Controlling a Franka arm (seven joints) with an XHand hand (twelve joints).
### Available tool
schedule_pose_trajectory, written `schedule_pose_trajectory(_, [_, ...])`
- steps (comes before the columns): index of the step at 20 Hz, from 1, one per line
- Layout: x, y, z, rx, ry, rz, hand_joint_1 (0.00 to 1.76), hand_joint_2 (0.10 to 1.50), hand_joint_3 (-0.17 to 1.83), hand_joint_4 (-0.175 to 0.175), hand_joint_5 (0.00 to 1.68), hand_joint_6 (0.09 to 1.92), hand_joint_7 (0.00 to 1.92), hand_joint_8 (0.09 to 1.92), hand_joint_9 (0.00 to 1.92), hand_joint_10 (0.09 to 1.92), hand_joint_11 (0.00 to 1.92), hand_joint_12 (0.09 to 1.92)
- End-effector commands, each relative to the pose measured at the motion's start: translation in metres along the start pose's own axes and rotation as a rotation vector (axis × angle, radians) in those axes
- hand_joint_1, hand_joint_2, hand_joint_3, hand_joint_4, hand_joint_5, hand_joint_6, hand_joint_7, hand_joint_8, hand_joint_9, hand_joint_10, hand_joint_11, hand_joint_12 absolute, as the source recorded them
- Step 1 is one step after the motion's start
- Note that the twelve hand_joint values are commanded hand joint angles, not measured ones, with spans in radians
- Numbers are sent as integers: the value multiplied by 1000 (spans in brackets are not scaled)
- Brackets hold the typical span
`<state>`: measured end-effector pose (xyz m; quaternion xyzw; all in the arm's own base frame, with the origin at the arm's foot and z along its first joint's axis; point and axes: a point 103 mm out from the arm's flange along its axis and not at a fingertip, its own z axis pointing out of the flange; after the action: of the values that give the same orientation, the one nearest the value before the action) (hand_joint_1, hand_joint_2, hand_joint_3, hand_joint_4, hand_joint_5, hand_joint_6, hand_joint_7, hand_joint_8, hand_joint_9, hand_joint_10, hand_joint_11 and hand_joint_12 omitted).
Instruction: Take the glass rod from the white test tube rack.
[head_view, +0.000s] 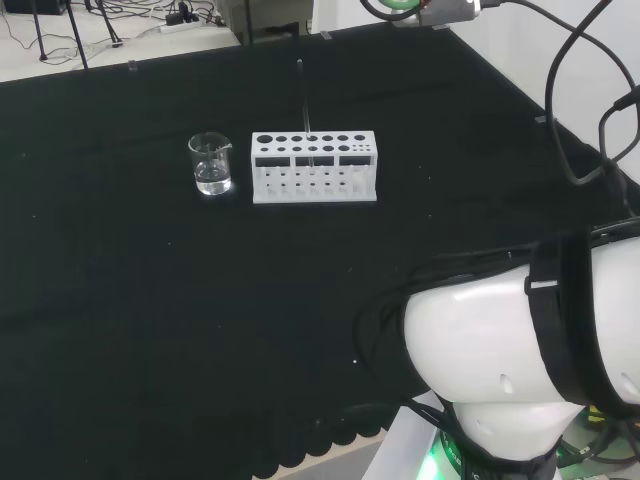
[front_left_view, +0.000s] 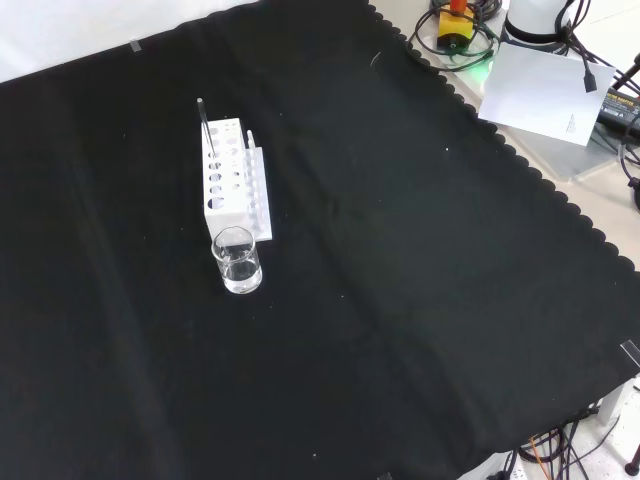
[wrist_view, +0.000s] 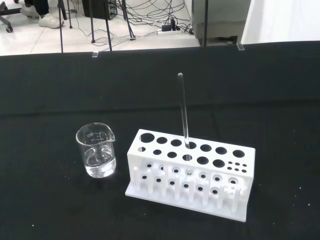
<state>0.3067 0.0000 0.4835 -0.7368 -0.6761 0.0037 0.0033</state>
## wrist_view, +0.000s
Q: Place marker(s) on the clear cloth clip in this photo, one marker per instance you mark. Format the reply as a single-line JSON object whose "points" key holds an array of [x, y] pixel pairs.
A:
{"points": [[240, 47], [95, 54]]}

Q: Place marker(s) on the black upright pole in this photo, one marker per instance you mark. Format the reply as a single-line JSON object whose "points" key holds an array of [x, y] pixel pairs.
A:
{"points": [[205, 22]]}

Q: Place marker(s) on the black tripod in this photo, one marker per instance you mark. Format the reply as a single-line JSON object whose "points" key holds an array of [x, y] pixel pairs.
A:
{"points": [[108, 30], [60, 30]]}

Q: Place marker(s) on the black computer box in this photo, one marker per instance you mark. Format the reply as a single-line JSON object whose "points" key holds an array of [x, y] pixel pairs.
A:
{"points": [[100, 8]]}

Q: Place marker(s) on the white power strip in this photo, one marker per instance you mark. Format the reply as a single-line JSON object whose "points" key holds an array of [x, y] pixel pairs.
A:
{"points": [[170, 32]]}

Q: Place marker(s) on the white test tube rack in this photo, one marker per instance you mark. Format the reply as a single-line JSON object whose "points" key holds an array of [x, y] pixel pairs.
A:
{"points": [[175, 197]]}

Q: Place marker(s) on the grey cabinet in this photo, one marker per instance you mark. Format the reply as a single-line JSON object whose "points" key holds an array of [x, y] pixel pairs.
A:
{"points": [[220, 15]]}

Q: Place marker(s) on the black office chair base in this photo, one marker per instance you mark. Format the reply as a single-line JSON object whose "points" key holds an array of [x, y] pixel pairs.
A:
{"points": [[7, 12]]}

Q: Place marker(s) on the person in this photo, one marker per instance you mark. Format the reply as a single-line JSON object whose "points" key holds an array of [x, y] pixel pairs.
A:
{"points": [[50, 21]]}

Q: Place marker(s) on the black bench cloth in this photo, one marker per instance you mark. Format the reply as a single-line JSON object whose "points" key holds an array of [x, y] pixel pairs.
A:
{"points": [[62, 100]]}

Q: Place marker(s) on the clear glass beaker with water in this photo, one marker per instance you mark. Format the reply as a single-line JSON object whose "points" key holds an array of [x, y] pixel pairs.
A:
{"points": [[96, 155]]}

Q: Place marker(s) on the black power adapter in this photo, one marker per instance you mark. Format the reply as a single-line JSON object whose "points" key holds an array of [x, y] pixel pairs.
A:
{"points": [[171, 25]]}

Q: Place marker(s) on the pale board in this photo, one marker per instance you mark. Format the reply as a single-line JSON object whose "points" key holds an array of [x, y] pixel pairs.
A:
{"points": [[282, 20]]}

